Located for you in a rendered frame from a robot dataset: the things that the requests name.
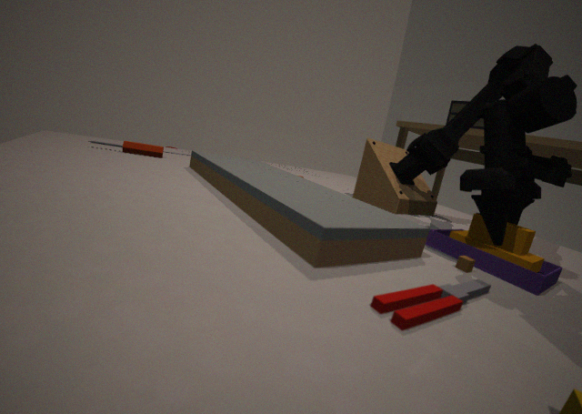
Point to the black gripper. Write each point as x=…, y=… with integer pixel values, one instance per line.
x=504, y=192

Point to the purple rectangular tray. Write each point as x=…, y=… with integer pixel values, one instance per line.
x=530, y=281

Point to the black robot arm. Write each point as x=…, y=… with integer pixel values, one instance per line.
x=532, y=102

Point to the grey panel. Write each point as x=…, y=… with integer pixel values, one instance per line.
x=324, y=227

